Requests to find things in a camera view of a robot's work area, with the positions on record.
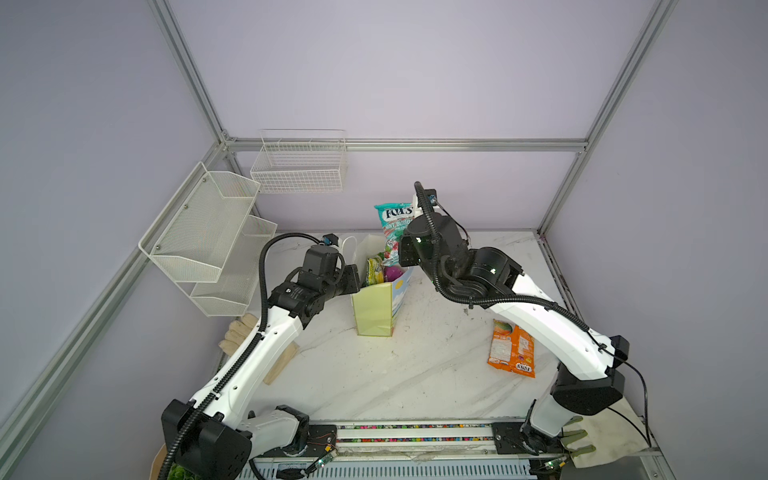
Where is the white paper gift bag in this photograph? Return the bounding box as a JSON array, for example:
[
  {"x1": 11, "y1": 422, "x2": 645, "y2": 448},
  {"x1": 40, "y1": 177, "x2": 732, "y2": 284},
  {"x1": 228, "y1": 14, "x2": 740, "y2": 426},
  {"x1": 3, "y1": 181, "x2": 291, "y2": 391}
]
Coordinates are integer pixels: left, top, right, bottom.
[{"x1": 341, "y1": 234, "x2": 414, "y2": 337}]

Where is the teal Fox's candy bag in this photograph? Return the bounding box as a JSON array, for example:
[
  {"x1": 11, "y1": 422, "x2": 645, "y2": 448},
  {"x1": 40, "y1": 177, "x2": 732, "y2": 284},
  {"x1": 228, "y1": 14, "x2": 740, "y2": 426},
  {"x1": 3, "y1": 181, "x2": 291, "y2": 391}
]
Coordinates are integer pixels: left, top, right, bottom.
[{"x1": 375, "y1": 203, "x2": 414, "y2": 267}]

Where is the purple grape candy bag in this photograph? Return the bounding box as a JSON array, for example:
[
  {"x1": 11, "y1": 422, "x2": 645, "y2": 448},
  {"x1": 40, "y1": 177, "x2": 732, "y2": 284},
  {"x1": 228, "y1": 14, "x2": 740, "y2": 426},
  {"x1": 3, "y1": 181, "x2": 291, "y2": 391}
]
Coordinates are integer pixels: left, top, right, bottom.
[{"x1": 383, "y1": 265, "x2": 406, "y2": 283}]

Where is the orange Fox's candy bag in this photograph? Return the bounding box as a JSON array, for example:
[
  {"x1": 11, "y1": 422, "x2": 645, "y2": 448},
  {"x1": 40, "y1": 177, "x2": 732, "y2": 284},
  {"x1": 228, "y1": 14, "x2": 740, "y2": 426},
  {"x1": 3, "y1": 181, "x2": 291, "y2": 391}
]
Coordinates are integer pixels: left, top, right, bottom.
[{"x1": 487, "y1": 320, "x2": 536, "y2": 378}]

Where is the green snack bag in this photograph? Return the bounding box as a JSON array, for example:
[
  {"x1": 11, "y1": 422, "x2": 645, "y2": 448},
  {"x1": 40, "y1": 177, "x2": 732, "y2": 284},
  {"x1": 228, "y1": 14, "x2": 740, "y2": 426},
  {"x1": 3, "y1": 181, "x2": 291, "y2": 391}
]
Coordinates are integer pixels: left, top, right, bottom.
[{"x1": 365, "y1": 256, "x2": 386, "y2": 286}]

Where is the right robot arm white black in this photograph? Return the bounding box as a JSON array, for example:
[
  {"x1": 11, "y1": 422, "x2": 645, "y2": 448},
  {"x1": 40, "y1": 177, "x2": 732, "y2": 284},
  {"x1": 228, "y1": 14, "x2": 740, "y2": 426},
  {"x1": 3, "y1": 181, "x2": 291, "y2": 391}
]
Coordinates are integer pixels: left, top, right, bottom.
[{"x1": 399, "y1": 207, "x2": 630, "y2": 455}]

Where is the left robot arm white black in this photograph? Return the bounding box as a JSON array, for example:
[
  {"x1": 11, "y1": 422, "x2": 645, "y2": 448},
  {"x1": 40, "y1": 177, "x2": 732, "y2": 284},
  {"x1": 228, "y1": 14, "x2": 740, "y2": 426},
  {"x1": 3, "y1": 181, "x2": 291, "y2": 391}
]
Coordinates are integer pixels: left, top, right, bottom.
[{"x1": 157, "y1": 232, "x2": 360, "y2": 479}]

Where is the white mesh shelf lower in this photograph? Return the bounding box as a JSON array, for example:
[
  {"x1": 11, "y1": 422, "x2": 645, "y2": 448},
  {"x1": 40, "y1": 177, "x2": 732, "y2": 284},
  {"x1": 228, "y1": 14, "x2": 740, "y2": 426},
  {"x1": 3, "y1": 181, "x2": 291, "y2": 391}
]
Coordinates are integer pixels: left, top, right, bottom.
[{"x1": 190, "y1": 215, "x2": 277, "y2": 317}]

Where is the white mesh shelf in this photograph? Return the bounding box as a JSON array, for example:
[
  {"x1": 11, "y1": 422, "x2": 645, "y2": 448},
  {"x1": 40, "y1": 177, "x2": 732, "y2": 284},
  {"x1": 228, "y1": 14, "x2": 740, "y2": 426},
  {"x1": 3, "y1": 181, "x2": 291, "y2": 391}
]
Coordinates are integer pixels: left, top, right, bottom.
[
  {"x1": 190, "y1": 215, "x2": 277, "y2": 317},
  {"x1": 138, "y1": 163, "x2": 260, "y2": 283}
]

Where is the beige work glove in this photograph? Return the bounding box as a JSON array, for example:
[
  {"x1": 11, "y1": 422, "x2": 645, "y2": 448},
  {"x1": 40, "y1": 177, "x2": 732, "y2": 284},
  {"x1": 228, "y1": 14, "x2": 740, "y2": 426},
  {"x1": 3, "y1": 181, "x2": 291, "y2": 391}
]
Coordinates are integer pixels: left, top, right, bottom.
[{"x1": 218, "y1": 313, "x2": 258, "y2": 357}]

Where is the white mesh shelf upper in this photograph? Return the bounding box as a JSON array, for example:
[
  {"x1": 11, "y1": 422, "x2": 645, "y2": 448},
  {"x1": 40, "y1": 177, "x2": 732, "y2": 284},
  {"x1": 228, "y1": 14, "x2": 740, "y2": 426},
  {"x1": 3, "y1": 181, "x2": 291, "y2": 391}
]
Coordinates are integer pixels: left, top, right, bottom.
[{"x1": 138, "y1": 163, "x2": 260, "y2": 283}]

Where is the potted green plant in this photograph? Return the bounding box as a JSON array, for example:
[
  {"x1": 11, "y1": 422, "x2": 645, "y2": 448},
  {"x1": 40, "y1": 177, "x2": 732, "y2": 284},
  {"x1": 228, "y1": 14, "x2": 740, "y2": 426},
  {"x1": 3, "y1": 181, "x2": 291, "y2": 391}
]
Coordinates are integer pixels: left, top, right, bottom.
[{"x1": 148, "y1": 446, "x2": 200, "y2": 480}]

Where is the white garden glove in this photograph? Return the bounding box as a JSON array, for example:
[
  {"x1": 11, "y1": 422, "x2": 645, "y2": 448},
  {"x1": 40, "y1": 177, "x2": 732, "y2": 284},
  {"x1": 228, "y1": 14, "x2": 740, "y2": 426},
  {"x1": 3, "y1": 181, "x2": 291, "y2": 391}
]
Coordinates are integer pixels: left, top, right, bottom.
[{"x1": 560, "y1": 399, "x2": 654, "y2": 468}]

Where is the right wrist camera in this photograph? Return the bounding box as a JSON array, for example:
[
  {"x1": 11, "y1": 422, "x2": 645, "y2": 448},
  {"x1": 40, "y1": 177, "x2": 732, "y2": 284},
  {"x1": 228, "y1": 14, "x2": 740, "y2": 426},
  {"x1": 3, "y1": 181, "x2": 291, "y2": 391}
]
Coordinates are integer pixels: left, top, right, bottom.
[{"x1": 424, "y1": 189, "x2": 438, "y2": 206}]

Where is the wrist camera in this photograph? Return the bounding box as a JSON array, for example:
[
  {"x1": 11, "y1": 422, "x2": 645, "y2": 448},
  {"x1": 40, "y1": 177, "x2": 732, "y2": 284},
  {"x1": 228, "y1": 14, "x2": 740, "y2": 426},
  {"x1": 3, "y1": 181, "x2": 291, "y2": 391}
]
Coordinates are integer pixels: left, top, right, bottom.
[
  {"x1": 424, "y1": 189, "x2": 438, "y2": 206},
  {"x1": 322, "y1": 233, "x2": 339, "y2": 247}
]

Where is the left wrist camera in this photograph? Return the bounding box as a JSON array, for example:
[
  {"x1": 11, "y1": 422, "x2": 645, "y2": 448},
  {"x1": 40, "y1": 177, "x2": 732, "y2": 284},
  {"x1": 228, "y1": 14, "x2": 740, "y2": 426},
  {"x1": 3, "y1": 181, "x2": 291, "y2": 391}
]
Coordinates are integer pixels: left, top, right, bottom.
[{"x1": 322, "y1": 233, "x2": 339, "y2": 247}]

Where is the white wire basket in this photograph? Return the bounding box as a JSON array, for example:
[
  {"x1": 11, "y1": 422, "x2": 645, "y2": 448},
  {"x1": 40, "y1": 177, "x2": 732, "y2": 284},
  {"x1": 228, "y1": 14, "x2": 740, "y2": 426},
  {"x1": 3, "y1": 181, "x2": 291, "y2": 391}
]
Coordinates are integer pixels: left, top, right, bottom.
[{"x1": 250, "y1": 129, "x2": 348, "y2": 194}]

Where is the aluminium frame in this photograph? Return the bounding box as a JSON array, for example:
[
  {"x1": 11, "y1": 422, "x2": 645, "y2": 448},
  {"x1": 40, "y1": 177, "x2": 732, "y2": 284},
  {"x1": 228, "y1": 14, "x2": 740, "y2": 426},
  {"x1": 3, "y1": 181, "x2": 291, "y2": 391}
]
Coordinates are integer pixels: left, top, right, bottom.
[{"x1": 1, "y1": 1, "x2": 660, "y2": 479}]

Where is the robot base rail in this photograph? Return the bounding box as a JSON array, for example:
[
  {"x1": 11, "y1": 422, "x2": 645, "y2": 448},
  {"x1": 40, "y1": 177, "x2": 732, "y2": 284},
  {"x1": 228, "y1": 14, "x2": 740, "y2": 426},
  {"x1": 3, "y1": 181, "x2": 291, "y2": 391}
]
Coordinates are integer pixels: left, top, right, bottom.
[{"x1": 239, "y1": 418, "x2": 647, "y2": 479}]

